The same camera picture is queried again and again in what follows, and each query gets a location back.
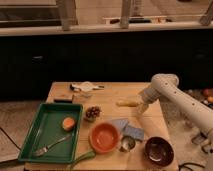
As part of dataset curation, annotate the red bowl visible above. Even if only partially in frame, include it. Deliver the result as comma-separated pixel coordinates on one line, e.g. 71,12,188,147
89,122,120,154

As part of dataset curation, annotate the small metal cup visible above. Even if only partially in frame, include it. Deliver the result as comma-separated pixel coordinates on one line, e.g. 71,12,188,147
120,136,136,152

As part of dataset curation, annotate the black cable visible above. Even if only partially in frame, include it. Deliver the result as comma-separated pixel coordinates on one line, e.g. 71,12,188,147
178,162,209,171

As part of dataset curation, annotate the dark purple bowl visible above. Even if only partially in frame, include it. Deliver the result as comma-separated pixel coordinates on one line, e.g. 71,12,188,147
145,137,174,167

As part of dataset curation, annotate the white citrus squeezer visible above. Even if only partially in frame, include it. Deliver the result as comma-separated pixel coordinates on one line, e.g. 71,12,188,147
70,81,104,92

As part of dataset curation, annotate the orange fruit half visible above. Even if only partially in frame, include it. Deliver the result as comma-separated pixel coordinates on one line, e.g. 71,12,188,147
62,117,75,131

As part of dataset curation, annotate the bunch of dark grapes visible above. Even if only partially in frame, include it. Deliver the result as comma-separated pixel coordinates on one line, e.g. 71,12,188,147
85,106,101,122

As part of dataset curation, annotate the green spatula handle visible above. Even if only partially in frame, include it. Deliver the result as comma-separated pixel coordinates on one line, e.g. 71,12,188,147
67,151,96,170

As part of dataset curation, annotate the green plastic tray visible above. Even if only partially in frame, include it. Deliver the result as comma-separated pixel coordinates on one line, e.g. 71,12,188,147
18,103,83,164

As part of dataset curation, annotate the metal fork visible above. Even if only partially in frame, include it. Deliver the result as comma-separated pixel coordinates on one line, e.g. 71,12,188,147
33,134,71,157

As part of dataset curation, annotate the spice jar rack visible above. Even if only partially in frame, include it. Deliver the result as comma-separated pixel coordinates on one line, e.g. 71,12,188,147
191,89,213,154

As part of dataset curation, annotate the blue grey cloth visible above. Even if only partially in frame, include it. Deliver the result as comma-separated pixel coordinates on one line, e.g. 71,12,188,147
110,119,144,141

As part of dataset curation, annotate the dark wooden block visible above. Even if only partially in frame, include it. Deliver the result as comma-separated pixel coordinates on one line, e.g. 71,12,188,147
53,94,73,103

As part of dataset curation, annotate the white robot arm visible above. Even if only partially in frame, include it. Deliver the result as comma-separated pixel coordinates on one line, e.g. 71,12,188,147
139,74,213,147

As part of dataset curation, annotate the yellow banana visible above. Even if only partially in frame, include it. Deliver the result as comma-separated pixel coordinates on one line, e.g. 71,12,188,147
116,99,141,107

